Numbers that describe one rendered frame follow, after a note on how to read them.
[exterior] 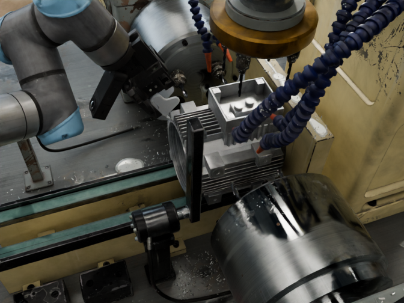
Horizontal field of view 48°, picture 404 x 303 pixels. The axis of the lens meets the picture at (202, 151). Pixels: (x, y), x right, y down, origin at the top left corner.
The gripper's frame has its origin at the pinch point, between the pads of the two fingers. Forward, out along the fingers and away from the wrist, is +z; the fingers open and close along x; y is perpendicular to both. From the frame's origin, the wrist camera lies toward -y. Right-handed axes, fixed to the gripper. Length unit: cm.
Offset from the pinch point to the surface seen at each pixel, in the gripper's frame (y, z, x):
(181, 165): -4.1, 13.5, -2.7
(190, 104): 5.5, 4.4, 2.8
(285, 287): 6.7, -2.1, -43.6
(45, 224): -35.8, 4.4, -2.9
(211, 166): 3.9, 3.4, -14.8
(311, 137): 22.4, 6.5, -19.4
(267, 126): 16.8, 7.7, -11.1
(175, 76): 5.4, 4.4, 13.0
